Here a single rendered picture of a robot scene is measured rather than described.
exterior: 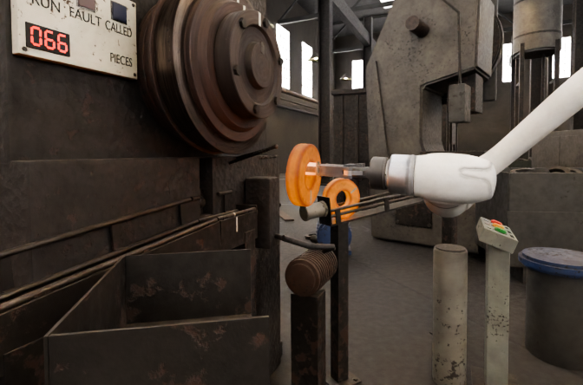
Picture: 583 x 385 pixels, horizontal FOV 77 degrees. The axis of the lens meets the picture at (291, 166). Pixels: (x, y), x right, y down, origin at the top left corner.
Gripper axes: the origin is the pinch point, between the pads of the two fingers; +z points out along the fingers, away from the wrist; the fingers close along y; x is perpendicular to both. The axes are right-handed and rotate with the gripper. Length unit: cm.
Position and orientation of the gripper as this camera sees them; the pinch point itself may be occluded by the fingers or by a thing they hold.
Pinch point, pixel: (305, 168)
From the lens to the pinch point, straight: 91.0
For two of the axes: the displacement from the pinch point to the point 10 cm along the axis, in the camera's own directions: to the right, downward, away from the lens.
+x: 0.4, -10.0, -0.6
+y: 4.1, -0.4, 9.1
